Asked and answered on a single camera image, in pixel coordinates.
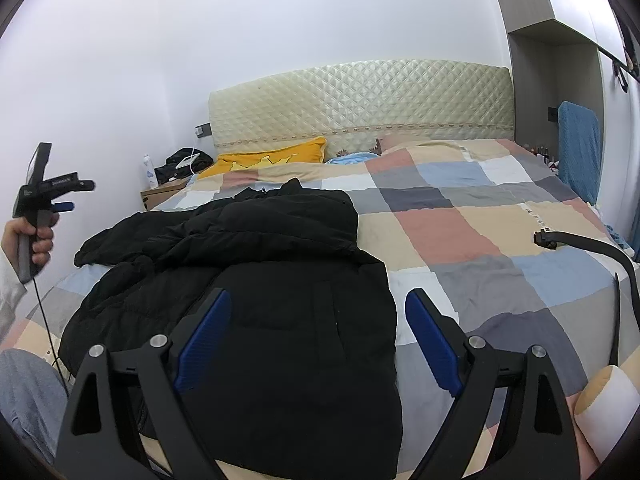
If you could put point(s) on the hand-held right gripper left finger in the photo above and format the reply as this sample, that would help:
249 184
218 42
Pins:
205 342

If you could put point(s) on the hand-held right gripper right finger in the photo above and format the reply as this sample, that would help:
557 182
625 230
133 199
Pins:
434 347

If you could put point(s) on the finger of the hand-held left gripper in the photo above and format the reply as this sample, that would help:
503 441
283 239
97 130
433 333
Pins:
64 206
80 185

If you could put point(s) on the black padded jacket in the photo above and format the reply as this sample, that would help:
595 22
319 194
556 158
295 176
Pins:
280 320

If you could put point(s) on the person's left forearm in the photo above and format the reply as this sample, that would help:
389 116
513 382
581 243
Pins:
7 295

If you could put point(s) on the person's left hand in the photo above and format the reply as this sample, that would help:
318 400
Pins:
22 232

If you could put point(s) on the white spray bottle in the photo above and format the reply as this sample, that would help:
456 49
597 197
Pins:
148 172

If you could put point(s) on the wooden nightstand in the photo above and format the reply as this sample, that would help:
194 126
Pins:
162 194

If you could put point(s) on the black bag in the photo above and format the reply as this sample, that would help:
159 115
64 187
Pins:
172 172

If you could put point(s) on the white tablet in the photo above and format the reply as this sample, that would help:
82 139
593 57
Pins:
187 162

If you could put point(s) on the checkered bed cover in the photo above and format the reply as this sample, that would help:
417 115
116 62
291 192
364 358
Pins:
450 220

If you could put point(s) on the person's leg in jeans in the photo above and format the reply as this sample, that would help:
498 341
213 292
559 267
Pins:
30 405

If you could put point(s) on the yellow pillow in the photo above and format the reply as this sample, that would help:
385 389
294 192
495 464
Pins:
270 157

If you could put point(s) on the light blue cloth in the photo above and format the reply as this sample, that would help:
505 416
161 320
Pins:
350 159

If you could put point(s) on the pink pillow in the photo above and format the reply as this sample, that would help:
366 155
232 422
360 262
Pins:
400 141

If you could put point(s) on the row of small bottles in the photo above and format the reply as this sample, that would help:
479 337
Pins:
542 151

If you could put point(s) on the blue towel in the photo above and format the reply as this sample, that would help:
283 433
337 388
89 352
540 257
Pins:
579 150

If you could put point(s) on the cream quilted headboard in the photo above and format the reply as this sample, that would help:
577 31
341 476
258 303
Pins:
360 100

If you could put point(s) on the black hanging hook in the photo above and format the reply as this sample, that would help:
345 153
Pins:
621 77

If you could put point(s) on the wall socket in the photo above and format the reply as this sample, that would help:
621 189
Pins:
203 131

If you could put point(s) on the dark wall switch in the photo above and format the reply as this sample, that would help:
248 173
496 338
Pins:
551 114

